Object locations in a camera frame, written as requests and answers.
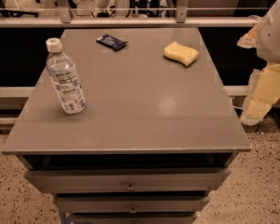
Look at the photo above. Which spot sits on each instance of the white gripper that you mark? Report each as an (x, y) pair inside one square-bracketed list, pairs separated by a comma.
[(274, 37)]

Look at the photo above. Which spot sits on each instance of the clear plastic water bottle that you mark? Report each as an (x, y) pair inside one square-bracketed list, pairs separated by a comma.
[(64, 77)]

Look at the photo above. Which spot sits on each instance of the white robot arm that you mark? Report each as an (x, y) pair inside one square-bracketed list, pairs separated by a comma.
[(263, 85)]

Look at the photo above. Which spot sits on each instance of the yellow sponge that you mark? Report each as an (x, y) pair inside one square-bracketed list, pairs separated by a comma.
[(180, 53)]

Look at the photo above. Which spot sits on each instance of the grey drawer cabinet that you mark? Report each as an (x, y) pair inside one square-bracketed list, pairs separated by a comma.
[(143, 111)]

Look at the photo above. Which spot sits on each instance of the top grey drawer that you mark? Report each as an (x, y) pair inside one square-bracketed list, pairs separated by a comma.
[(132, 180)]

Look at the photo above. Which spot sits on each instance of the grey drawer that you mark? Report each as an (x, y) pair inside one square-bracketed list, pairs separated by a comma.
[(131, 204), (132, 180), (169, 218)]

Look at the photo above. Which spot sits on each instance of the dark blue snack packet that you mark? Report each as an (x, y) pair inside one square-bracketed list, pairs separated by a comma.
[(111, 42)]

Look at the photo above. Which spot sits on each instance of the middle grey drawer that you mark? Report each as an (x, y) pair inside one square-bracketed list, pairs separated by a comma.
[(131, 204)]

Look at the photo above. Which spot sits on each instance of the bottom grey drawer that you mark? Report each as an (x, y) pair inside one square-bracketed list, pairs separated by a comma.
[(169, 218)]

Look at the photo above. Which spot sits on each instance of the grey metal railing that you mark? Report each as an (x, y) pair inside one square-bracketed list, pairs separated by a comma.
[(59, 14)]

